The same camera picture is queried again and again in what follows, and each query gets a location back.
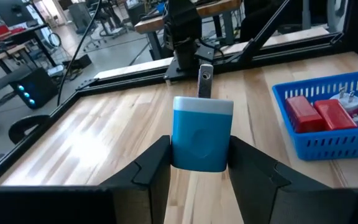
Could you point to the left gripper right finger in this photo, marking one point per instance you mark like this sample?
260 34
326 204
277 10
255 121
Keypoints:
259 186

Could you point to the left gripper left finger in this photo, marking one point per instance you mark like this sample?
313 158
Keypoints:
141 193

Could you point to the teal and white charger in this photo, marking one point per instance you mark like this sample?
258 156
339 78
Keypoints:
200 133

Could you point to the red wall charger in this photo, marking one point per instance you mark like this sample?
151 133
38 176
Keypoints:
334 113
301 113

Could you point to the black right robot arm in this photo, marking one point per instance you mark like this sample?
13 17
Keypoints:
182 25

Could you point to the blue plastic basket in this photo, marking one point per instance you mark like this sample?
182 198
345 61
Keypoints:
322 146

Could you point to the black computer with blue lights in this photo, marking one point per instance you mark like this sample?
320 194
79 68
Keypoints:
39 84

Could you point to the wooden top workbench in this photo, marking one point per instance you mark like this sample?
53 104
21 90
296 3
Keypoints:
216 7

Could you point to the red storage bin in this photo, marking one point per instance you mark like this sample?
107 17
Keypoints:
0 30

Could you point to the black monitor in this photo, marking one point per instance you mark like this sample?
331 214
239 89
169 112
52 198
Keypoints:
11 11

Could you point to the black aluminium table frame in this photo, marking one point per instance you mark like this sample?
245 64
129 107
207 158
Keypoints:
129 81

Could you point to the black frame clamp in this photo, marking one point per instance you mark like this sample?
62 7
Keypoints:
23 123

